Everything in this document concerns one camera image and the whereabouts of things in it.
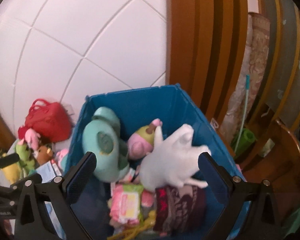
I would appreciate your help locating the blue white flat box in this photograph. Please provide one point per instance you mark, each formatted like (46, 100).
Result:
(48, 171)

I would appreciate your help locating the yellow tiger plush toy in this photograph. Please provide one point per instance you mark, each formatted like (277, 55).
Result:
(12, 172)

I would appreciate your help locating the pink green wet wipes pack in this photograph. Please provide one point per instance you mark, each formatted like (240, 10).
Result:
(125, 206)

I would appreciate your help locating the red handbag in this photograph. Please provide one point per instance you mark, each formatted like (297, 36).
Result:
(50, 120)

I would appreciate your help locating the green frog plush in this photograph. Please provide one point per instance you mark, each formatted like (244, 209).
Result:
(26, 160)

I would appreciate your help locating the pink pig plush teal shirt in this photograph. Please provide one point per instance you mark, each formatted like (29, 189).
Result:
(61, 158)

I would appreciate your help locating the brown bear plush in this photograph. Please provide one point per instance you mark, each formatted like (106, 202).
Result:
(43, 155)

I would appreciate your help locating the wooden chair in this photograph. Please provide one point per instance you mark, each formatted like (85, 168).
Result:
(276, 157)

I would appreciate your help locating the green rolled mat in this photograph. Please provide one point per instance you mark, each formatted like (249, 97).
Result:
(242, 143)

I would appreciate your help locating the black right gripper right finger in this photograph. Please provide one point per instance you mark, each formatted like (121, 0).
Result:
(262, 218)

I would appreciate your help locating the pink green round plush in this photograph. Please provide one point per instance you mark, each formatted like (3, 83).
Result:
(141, 142)

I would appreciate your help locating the white plush toy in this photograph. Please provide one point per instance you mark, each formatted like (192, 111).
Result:
(173, 160)

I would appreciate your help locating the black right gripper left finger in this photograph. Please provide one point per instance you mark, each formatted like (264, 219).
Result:
(33, 221)

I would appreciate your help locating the pink red plush doll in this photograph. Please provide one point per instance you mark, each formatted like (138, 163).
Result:
(29, 136)

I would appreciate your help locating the teal U-shaped neck pillow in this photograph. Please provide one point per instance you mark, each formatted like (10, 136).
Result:
(101, 136)

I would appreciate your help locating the maroon knitted hat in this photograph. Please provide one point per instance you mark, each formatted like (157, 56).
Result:
(179, 209)

